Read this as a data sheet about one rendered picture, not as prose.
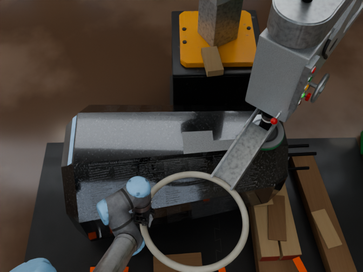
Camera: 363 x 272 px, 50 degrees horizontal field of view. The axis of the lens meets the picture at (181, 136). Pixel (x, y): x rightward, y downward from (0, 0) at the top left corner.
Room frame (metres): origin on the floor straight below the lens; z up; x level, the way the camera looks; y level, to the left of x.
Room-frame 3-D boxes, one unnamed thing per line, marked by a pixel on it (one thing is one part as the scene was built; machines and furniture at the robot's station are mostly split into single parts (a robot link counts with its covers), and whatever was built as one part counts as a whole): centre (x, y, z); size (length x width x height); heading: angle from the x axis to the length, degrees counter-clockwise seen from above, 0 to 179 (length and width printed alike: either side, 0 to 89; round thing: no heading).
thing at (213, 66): (1.67, -0.19, 0.81); 0.20 x 0.10 x 0.05; 9
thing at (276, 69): (1.21, -0.49, 1.30); 0.36 x 0.22 x 0.45; 144
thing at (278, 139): (1.15, -0.44, 0.83); 0.21 x 0.21 x 0.01
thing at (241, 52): (1.93, -0.23, 0.76); 0.49 x 0.49 x 0.05; 1
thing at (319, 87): (1.17, -0.61, 1.18); 0.15 x 0.10 x 0.15; 144
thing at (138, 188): (0.64, 0.17, 1.17); 0.10 x 0.09 x 0.12; 126
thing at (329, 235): (0.85, -0.94, 0.11); 0.25 x 0.10 x 0.01; 15
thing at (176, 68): (1.93, -0.23, 0.37); 0.66 x 0.66 x 0.74; 1
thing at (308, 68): (1.02, -0.49, 1.35); 0.08 x 0.03 x 0.28; 144
